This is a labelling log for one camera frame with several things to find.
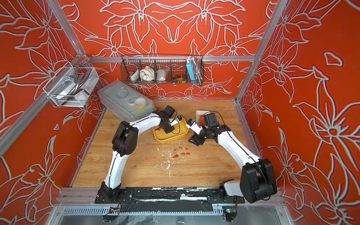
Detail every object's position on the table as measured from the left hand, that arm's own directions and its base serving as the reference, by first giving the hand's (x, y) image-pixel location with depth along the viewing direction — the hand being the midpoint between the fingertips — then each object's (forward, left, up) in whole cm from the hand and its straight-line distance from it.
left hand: (170, 126), depth 101 cm
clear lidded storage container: (+8, +33, +15) cm, 37 cm away
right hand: (-13, -15, +12) cm, 23 cm away
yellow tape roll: (+7, +21, +16) cm, 27 cm away
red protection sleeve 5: (-18, -5, -1) cm, 18 cm away
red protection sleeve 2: (-20, -10, -1) cm, 23 cm away
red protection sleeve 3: (-19, -14, -2) cm, 24 cm away
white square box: (+10, -22, 0) cm, 24 cm away
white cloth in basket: (+17, +15, +33) cm, 40 cm away
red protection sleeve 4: (-16, -13, -2) cm, 20 cm away
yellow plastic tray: (-5, -8, +4) cm, 10 cm away
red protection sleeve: (-22, -5, -1) cm, 23 cm away
